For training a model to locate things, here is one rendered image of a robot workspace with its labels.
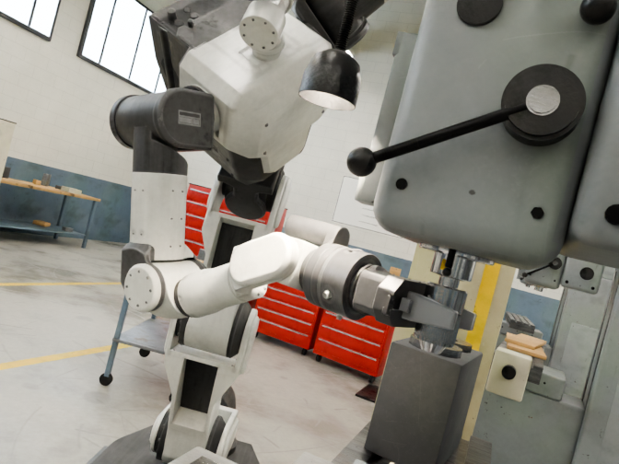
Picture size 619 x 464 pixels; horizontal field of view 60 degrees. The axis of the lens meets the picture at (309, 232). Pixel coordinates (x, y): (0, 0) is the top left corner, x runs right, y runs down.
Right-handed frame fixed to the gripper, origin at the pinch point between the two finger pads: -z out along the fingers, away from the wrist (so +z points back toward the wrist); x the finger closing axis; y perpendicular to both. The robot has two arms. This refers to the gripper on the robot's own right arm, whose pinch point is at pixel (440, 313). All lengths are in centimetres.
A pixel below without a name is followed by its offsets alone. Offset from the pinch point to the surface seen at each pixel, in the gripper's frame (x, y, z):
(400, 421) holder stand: 22.6, 21.0, 11.9
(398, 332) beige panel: 153, 29, 85
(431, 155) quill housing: -10.7, -15.8, 0.6
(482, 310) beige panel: 162, 9, 55
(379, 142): -5.7, -17.6, 10.5
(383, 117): -5.8, -20.6, 10.9
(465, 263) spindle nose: -1.4, -6.3, -1.9
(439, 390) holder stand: 23.6, 14.0, 7.2
